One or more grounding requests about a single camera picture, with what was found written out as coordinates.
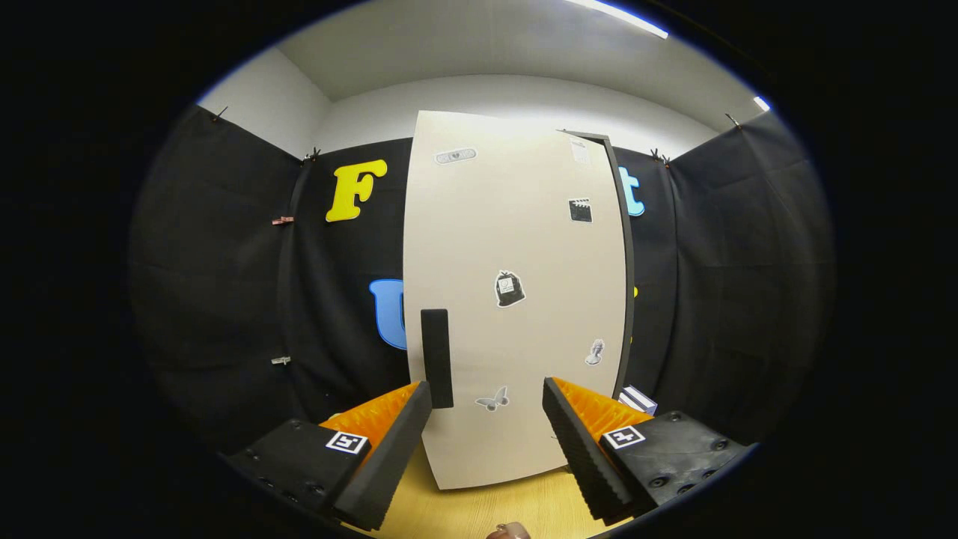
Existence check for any dark grey shoe cabinet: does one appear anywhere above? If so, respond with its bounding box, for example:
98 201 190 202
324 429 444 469
561 129 637 401

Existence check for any beige shoe cabinet door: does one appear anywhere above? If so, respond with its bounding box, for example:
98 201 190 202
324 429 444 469
403 110 628 491

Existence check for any long ceiling light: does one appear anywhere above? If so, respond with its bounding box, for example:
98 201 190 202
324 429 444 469
565 0 669 40

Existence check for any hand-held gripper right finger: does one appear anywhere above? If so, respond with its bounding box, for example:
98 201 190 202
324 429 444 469
542 377 751 526

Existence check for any black door handle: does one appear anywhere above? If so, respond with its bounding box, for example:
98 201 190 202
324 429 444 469
420 308 455 409

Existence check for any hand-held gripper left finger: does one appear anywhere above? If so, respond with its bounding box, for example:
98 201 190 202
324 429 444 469
225 380 433 531

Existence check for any black backdrop cloth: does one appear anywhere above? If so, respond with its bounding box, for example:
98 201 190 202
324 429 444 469
129 105 838 454

